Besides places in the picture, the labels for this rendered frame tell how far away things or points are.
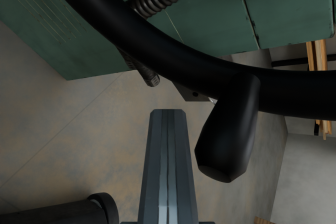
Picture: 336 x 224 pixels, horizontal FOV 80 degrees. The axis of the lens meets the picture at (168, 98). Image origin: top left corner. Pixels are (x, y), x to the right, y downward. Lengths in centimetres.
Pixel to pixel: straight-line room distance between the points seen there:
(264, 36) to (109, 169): 85
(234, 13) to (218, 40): 5
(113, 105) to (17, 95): 36
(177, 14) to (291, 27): 16
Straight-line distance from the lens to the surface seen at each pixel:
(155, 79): 33
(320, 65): 274
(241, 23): 33
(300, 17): 32
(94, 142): 94
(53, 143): 87
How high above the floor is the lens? 81
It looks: 42 degrees down
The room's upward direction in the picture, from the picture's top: 89 degrees clockwise
